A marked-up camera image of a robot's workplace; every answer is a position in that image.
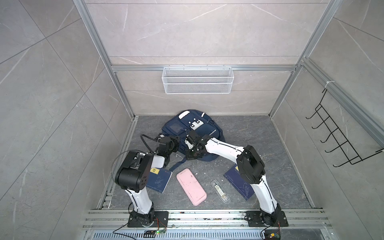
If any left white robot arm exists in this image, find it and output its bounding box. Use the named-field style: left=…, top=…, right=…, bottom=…
left=114, top=135, right=180, bottom=217

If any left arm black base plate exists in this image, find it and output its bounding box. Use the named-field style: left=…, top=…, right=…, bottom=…
left=127, top=211, right=169, bottom=228

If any pink pencil case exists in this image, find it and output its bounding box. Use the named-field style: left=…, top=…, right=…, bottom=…
left=177, top=169, right=207, bottom=206

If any aluminium front rail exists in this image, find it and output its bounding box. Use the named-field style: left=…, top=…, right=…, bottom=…
left=81, top=209, right=333, bottom=230

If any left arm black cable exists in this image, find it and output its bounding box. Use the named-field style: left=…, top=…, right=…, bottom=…
left=140, top=133, right=160, bottom=154

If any white wire mesh basket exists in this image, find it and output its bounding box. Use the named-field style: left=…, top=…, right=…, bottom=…
left=162, top=66, right=235, bottom=95

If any navy blue notebook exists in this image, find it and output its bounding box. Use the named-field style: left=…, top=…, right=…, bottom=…
left=147, top=168, right=172, bottom=194
left=224, top=172, right=255, bottom=201

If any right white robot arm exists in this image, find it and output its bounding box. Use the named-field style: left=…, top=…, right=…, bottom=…
left=185, top=131, right=281, bottom=216

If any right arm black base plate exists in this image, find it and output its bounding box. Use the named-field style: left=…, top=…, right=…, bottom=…
left=244, top=210, right=289, bottom=227

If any navy blue student backpack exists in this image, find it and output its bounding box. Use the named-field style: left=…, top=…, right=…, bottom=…
left=159, top=110, right=226, bottom=155

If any black wire hook rack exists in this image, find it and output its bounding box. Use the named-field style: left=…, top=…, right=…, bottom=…
left=306, top=89, right=384, bottom=168

